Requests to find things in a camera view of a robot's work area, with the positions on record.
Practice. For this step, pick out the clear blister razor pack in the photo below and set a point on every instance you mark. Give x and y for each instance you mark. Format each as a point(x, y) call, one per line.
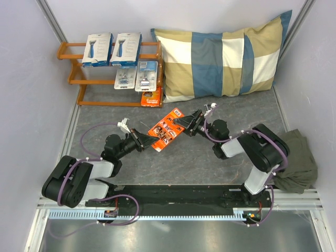
point(125, 78)

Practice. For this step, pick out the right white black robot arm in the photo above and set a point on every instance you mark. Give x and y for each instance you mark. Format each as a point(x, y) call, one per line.
point(267, 151)

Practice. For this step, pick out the white box blue razor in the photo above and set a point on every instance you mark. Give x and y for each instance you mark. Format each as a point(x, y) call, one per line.
point(126, 50)
point(97, 51)

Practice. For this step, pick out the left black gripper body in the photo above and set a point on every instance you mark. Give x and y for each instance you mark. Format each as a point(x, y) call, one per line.
point(131, 145)

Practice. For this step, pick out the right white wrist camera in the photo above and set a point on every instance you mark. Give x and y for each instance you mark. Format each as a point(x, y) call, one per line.
point(209, 108)

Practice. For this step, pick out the orange wooden two-tier shelf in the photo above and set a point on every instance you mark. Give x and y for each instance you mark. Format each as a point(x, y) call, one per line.
point(84, 77)

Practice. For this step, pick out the orange razor cartridge pack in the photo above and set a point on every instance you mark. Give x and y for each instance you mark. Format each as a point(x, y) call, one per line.
point(166, 130)

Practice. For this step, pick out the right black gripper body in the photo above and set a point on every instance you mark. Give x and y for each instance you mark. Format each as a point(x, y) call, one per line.
point(199, 125)

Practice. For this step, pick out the blue beige checkered pillow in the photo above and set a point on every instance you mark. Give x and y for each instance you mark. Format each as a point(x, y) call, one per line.
point(221, 64)

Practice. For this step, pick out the orange black razor pack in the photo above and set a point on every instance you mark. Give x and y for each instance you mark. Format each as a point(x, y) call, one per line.
point(151, 98)

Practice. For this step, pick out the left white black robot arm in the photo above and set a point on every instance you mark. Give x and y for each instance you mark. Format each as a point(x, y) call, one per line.
point(67, 183)

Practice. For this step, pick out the Gillette razor blister pack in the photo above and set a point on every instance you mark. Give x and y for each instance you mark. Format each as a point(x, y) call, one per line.
point(146, 78)

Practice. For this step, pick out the olive green cloth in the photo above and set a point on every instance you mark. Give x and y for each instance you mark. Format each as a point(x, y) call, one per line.
point(302, 170)

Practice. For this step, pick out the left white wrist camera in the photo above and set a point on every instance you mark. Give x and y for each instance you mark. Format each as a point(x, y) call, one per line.
point(123, 125)

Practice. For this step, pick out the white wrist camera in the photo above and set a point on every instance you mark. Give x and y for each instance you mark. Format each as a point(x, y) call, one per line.
point(209, 108)
point(123, 125)

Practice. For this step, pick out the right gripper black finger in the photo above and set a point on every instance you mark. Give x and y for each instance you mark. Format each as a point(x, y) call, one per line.
point(186, 126)
point(184, 121)

